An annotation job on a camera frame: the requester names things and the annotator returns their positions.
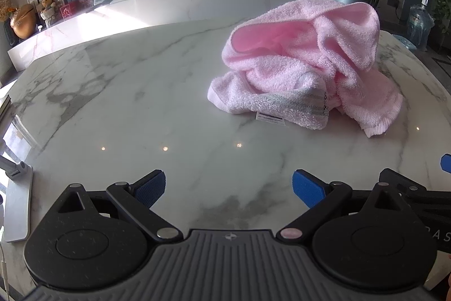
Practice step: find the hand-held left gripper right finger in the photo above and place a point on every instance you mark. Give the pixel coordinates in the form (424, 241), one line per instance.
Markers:
(308, 188)

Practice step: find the pink towel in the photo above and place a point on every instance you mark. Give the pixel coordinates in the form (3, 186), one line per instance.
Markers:
(282, 75)

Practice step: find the red box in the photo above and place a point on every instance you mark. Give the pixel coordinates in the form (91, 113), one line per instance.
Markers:
(68, 11)

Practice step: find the blue water jug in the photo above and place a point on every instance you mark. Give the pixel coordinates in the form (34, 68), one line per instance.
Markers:
(419, 26)

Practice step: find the dried flowers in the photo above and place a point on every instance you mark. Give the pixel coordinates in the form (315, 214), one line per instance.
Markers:
(6, 6)

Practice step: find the white marble media cabinet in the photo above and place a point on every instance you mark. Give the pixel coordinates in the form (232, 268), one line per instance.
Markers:
(176, 4)

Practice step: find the silver tablet stand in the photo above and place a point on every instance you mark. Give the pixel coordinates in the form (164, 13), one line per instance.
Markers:
(17, 209)

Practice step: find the golden oval ornament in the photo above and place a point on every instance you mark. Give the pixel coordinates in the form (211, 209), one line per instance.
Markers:
(24, 20)

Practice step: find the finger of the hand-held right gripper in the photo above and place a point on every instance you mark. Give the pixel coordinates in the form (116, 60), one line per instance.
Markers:
(446, 163)
(405, 183)

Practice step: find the teddy bear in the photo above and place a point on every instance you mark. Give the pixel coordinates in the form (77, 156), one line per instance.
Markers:
(47, 10)

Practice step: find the wall outlet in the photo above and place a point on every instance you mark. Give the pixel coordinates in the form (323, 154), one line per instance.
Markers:
(393, 2)

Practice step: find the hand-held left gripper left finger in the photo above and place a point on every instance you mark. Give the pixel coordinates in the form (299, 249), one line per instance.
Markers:
(151, 190)

